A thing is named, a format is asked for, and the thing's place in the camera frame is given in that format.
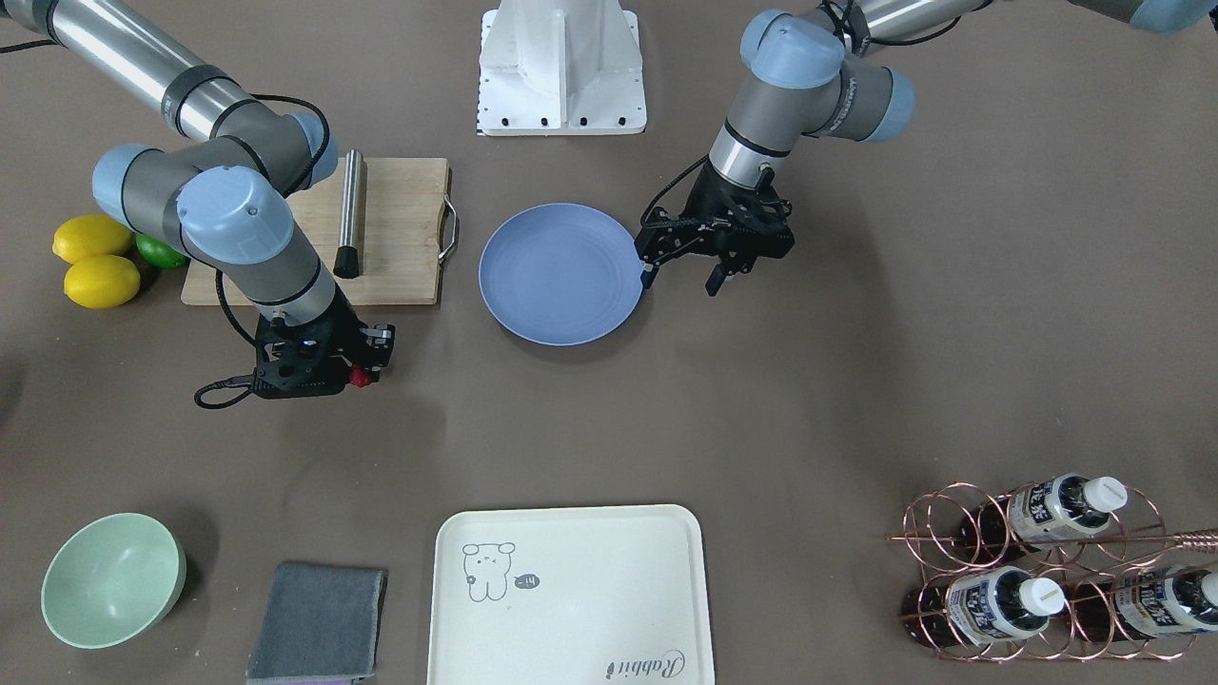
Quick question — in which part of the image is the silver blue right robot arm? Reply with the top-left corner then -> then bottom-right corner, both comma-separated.
2,1 -> 395,400

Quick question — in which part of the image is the mint green bowl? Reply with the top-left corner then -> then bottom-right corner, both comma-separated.
40,513 -> 188,650

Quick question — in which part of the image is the yellow lemon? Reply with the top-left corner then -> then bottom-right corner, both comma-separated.
65,255 -> 141,310
51,215 -> 134,264

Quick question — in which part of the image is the cream rabbit tray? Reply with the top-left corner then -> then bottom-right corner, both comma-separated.
428,505 -> 717,684

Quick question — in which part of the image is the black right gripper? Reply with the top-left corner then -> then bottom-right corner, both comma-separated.
251,303 -> 396,400

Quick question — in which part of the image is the wooden cutting board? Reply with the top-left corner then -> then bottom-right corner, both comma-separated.
181,157 -> 460,307

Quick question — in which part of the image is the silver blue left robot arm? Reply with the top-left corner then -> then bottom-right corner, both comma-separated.
635,1 -> 987,295

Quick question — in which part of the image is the grey folded cloth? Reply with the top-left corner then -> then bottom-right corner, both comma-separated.
246,562 -> 386,684

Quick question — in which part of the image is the steel muddler black tip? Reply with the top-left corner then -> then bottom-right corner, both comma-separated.
333,147 -> 368,279

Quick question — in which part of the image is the red strawberry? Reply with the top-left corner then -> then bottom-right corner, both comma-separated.
348,364 -> 375,388

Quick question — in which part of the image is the copper wire bottle rack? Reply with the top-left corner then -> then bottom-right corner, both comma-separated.
892,481 -> 1216,663

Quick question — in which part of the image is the blue plate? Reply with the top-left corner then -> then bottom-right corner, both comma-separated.
477,204 -> 643,346

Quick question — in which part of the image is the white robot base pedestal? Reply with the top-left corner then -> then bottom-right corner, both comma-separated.
476,1 -> 648,137

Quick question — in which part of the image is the dark drink bottle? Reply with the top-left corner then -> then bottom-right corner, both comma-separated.
952,473 -> 1130,563
1071,566 -> 1217,644
900,566 -> 1067,648

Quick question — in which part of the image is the green lime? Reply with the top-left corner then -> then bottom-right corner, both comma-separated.
134,233 -> 190,269

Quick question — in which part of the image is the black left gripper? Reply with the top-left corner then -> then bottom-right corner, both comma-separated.
635,162 -> 795,297

